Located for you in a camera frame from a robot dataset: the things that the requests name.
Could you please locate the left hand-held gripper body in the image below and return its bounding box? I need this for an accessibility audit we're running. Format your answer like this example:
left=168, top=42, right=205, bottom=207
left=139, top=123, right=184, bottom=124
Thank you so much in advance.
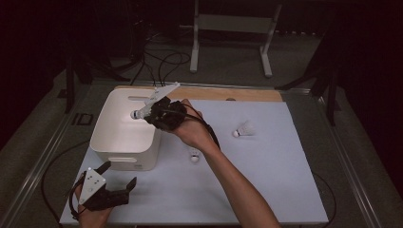
left=73, top=167, right=130, bottom=213

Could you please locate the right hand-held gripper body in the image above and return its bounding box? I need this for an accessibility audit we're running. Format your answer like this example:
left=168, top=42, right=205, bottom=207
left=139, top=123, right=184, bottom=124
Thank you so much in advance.
left=138, top=81, right=188, bottom=132

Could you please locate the white plastic bin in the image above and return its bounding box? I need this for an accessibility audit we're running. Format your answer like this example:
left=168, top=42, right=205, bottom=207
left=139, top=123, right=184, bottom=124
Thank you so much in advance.
left=89, top=87, right=163, bottom=172

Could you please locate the person's left hand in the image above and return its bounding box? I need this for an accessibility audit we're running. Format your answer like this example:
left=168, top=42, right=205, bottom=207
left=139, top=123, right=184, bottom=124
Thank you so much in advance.
left=75, top=184, right=112, bottom=228

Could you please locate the person's right hand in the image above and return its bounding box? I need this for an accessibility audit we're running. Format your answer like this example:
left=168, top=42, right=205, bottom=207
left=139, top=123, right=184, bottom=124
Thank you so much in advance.
left=172, top=98, right=221, bottom=154

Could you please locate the black stand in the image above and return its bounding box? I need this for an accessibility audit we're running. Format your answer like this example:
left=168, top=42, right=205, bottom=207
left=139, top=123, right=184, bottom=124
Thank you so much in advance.
left=63, top=56, right=131, bottom=115
left=275, top=18, right=342, bottom=127

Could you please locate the white metal stand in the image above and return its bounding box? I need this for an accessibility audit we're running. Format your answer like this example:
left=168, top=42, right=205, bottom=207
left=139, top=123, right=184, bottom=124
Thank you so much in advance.
left=180, top=0, right=283, bottom=79

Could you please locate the white table mat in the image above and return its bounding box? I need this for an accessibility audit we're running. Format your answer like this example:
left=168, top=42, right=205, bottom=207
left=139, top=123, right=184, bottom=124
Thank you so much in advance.
left=59, top=98, right=330, bottom=226

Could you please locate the black floor cable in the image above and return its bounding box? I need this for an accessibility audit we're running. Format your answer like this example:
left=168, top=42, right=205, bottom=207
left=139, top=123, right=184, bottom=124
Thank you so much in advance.
left=129, top=31, right=158, bottom=87
left=157, top=51, right=192, bottom=87

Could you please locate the left hand-held gripper cable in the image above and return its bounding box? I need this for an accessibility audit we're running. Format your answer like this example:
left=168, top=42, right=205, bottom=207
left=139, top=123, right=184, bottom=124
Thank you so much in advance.
left=40, top=139, right=93, bottom=224

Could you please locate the metal rail frame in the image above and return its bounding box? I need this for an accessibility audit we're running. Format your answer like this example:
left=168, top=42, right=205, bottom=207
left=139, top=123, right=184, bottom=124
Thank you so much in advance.
left=0, top=79, right=383, bottom=228

